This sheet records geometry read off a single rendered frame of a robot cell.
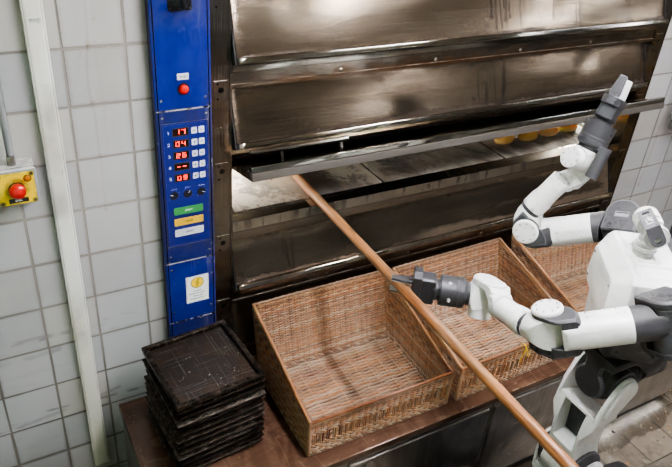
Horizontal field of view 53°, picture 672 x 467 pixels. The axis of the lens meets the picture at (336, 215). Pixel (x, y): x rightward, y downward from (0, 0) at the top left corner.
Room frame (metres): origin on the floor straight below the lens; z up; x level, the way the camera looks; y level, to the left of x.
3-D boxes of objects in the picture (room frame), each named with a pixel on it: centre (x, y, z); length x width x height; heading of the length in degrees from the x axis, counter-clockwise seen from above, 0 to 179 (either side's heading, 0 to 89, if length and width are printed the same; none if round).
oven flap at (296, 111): (2.29, -0.44, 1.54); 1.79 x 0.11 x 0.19; 121
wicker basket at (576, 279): (2.38, -1.10, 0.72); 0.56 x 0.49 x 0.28; 121
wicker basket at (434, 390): (1.77, -0.09, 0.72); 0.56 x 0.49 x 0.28; 121
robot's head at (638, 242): (1.51, -0.81, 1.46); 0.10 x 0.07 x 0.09; 176
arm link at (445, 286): (1.55, -0.29, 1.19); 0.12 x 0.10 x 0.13; 85
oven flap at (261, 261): (2.29, -0.44, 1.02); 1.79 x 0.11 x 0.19; 121
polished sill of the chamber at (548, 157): (2.31, -0.43, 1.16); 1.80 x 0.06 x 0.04; 121
